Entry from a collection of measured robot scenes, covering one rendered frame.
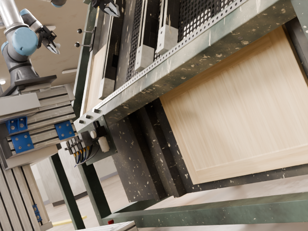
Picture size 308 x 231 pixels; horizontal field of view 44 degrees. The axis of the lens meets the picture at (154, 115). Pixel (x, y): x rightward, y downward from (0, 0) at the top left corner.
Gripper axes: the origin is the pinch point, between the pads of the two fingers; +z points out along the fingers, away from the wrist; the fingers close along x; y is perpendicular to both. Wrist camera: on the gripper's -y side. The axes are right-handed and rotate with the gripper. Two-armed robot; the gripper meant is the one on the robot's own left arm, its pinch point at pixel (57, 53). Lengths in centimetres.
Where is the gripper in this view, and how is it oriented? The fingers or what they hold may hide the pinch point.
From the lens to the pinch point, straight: 274.4
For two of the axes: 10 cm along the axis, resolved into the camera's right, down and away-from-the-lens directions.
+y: 4.6, -6.4, 6.2
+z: 6.5, 7.2, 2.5
